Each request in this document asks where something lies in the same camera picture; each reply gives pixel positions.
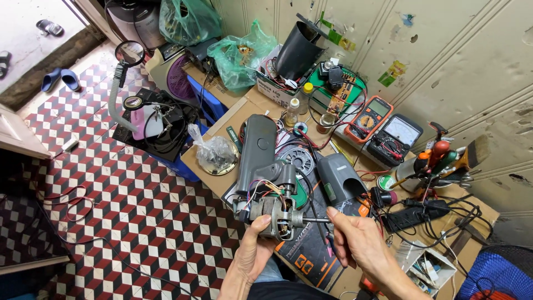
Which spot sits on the pair of blue slippers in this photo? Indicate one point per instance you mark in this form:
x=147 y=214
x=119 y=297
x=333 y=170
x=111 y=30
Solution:
x=60 y=79

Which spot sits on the black conical fan housing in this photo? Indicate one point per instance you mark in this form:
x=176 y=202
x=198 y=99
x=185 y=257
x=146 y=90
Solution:
x=297 y=50

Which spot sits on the grey fan neck housing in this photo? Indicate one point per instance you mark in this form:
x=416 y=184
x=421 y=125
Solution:
x=258 y=146

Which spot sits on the silver cooker appliance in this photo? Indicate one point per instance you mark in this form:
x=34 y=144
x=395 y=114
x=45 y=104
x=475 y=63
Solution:
x=137 y=21

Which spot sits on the grey fan motor cover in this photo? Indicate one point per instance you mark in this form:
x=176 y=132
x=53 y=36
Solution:
x=339 y=177

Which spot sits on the bottle with yellow cap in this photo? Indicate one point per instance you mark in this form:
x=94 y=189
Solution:
x=307 y=98

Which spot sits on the grey electric fan motor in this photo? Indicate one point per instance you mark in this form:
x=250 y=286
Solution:
x=275 y=208

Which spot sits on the small green circuit strip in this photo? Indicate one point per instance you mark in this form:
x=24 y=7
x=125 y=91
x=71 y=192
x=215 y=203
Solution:
x=234 y=139

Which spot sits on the small brown jar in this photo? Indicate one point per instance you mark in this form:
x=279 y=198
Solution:
x=325 y=123

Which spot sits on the clear plastic bag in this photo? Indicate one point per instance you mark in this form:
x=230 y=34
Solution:
x=212 y=150

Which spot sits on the black power strip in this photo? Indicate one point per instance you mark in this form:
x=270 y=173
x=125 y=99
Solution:
x=412 y=214

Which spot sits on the wooden cabinet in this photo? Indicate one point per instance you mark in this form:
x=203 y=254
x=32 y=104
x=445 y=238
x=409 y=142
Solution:
x=21 y=133

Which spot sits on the blue plastic stool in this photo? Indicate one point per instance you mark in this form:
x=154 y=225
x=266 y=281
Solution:
x=208 y=102

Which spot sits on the green flat box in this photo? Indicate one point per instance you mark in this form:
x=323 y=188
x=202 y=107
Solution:
x=356 y=89

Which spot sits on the green yellow wall sticker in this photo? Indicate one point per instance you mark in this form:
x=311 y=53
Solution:
x=391 y=73

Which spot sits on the large green plastic bag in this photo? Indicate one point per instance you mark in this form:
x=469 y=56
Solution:
x=187 y=21

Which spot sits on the grey vented fan disc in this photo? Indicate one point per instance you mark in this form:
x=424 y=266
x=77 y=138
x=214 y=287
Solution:
x=297 y=160

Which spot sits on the gooseneck magnifier lamp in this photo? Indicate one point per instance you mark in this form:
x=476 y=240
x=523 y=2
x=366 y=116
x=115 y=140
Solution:
x=129 y=54

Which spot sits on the yellow screwdriver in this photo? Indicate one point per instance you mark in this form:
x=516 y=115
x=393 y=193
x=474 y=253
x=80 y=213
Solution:
x=341 y=152

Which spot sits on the person's left hand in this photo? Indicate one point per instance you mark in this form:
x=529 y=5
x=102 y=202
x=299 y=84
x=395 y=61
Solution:
x=250 y=250

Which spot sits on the white box of parts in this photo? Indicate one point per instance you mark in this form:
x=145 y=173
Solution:
x=429 y=266

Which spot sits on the small white block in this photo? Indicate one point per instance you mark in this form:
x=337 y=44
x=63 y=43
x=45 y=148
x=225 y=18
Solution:
x=70 y=144

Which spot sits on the black orange work mat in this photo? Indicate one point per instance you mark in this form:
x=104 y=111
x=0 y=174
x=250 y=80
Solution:
x=308 y=254

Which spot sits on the wooden paint brush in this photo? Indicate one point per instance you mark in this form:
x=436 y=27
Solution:
x=474 y=152

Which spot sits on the orange circuit board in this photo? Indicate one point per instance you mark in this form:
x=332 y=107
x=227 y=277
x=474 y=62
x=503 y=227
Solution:
x=341 y=98

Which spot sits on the small clear bottle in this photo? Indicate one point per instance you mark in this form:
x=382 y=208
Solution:
x=292 y=112

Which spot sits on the white pink plastic container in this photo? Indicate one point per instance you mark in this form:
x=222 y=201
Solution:
x=143 y=123

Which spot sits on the orange digital multimeter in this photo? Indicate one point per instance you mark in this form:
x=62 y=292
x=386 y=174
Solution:
x=370 y=116

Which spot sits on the black power adapter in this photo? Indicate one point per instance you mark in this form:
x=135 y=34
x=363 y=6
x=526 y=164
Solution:
x=335 y=77

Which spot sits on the green plastic bag with parts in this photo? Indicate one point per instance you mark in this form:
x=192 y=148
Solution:
x=237 y=58

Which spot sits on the person's blue jeans leg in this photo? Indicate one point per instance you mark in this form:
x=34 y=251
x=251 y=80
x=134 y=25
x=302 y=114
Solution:
x=268 y=271

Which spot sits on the white cardboard box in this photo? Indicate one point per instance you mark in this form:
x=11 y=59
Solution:
x=277 y=93

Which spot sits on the brown cardboard sheet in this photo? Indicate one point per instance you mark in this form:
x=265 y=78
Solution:
x=208 y=179

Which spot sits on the green round tin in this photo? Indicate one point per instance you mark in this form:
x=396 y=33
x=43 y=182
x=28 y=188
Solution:
x=386 y=182

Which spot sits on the tool holder with screwdrivers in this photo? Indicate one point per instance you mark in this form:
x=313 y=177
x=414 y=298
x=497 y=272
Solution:
x=433 y=162

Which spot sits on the helping hands magnifier stand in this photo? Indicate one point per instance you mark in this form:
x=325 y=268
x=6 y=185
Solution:
x=160 y=110

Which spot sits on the dark sandal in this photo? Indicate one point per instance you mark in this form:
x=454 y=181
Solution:
x=4 y=62
x=50 y=28

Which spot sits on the black analog multimeter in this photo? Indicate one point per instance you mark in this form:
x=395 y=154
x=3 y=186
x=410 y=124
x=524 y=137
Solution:
x=395 y=139

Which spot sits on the person's right hand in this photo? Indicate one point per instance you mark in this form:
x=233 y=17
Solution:
x=366 y=246

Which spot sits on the round brass plate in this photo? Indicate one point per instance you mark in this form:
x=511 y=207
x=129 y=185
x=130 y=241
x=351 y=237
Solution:
x=222 y=168

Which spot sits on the beige fan with purple grille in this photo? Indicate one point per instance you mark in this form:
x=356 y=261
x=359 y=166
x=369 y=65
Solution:
x=168 y=73

